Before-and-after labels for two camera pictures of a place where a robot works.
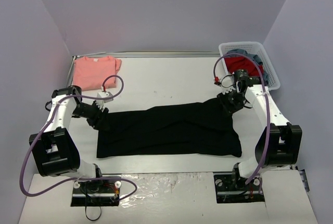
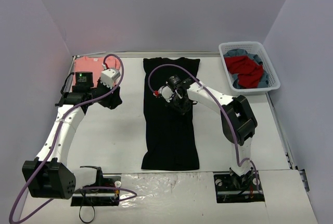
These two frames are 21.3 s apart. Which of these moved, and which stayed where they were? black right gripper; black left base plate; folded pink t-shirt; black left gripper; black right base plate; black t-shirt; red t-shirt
Moved: black t-shirt; black right gripper; black left gripper
Stayed: red t-shirt; black right base plate; folded pink t-shirt; black left base plate
